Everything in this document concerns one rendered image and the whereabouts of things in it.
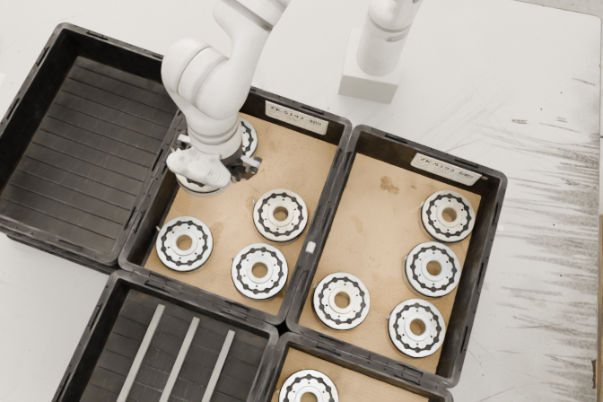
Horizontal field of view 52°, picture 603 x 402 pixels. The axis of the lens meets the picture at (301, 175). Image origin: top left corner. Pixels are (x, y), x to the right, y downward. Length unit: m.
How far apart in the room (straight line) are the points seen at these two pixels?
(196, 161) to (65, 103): 0.52
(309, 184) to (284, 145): 0.09
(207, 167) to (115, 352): 0.44
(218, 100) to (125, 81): 0.63
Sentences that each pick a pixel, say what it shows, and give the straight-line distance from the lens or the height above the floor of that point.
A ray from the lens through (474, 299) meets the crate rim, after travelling 1.11.
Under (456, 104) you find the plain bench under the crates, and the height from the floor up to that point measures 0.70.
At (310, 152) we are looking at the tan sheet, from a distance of 1.23.
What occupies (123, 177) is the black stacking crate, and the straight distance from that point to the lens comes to 1.23.
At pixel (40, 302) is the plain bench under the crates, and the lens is 1.35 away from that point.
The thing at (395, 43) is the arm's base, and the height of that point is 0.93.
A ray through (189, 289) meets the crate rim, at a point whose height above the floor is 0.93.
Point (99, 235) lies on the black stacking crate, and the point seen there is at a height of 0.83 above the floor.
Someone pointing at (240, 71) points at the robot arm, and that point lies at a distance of 0.70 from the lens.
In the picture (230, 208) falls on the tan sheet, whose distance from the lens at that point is 1.19.
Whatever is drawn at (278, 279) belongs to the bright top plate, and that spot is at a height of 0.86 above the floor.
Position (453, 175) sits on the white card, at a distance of 1.21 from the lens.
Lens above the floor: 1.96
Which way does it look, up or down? 70 degrees down
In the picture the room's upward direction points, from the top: 10 degrees clockwise
